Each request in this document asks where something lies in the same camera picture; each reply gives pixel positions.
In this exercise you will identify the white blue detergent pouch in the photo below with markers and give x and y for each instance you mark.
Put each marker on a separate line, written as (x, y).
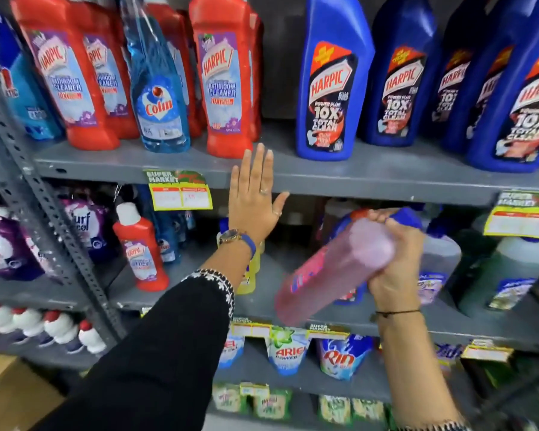
(231, 352)

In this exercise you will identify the dark blue toilet cleaner bottle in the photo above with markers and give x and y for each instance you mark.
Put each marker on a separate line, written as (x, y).
(521, 116)
(330, 85)
(399, 89)
(451, 89)
(480, 98)

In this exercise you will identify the pink liquid cleaner bottle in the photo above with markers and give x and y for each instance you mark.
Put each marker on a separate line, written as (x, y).
(332, 273)

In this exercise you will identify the person's right forearm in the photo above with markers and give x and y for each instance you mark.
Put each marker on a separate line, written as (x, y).
(413, 372)

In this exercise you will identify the clear blue glass cleaner bottle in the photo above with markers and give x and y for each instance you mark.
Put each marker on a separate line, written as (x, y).
(157, 98)

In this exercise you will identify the person's right fingers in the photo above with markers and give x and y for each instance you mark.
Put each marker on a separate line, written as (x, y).
(383, 215)

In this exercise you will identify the brown cardboard box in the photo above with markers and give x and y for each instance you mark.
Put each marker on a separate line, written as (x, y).
(13, 394)

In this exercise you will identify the person's right hand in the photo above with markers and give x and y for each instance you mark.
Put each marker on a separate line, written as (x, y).
(399, 269)

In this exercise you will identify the person's left hand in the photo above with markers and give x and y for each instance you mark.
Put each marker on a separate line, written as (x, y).
(249, 210)

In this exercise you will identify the purple detergent pouch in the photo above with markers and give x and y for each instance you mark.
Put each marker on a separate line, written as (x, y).
(4, 246)
(90, 228)

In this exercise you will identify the grey metal shelving rack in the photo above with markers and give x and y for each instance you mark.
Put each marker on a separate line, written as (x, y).
(377, 175)

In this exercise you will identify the white green detergent pouch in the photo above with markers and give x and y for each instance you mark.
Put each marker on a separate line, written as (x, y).
(288, 352)

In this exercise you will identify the light blue cleaner bottle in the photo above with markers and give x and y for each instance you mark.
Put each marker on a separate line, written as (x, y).
(18, 89)

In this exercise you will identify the small blue spray bottle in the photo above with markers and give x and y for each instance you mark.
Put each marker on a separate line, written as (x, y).
(166, 237)

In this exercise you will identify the small red cleaner bottle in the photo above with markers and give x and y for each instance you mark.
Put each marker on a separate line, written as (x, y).
(141, 255)

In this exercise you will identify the person's left thumb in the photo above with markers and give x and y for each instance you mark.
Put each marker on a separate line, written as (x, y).
(280, 204)

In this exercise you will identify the yellow green shelf price tag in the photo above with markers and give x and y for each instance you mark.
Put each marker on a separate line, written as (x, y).
(487, 352)
(250, 329)
(523, 217)
(178, 192)
(327, 333)

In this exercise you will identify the green white soap packet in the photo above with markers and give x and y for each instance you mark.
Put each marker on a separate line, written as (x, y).
(228, 398)
(273, 404)
(334, 409)
(368, 410)

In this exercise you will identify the person's left middle finger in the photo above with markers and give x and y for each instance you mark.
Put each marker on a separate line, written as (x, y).
(258, 166)

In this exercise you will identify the green liquid cleaner bottle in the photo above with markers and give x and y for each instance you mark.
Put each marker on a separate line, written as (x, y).
(507, 273)

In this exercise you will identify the person's left little finger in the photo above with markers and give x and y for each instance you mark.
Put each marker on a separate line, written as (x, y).
(234, 181)

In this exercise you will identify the blue red detergent pouch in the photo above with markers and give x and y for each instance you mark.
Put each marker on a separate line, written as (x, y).
(343, 356)

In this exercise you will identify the yellow liquid bottle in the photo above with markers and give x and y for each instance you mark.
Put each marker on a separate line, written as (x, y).
(249, 276)

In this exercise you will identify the person's left forearm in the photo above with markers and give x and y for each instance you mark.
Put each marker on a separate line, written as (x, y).
(161, 354)

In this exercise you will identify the clear lavender cleaner bottle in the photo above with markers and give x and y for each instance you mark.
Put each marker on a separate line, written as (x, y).
(438, 264)

